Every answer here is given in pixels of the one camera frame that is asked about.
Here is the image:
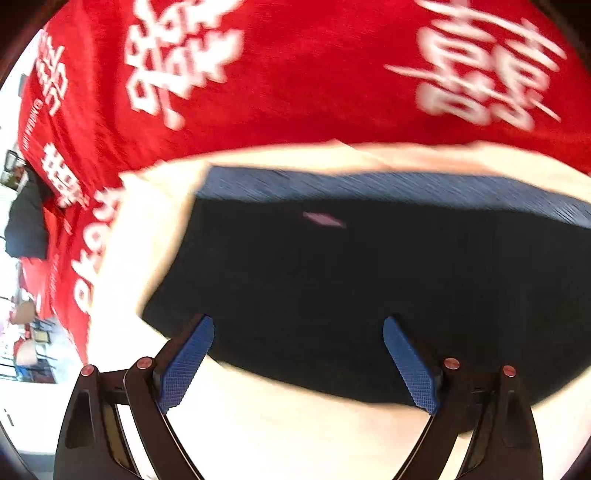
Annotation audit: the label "red printed cloth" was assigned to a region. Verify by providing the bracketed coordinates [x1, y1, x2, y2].
[17, 0, 591, 365]

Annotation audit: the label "black chair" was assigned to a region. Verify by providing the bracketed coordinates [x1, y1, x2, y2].
[6, 168, 52, 260]

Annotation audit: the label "dark navy pants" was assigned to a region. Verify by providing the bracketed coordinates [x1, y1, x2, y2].
[141, 166, 591, 435]

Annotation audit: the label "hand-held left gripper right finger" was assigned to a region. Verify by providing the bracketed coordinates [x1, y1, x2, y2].
[383, 316, 544, 480]

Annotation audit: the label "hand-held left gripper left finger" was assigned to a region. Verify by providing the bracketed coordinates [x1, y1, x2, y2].
[53, 314, 215, 480]

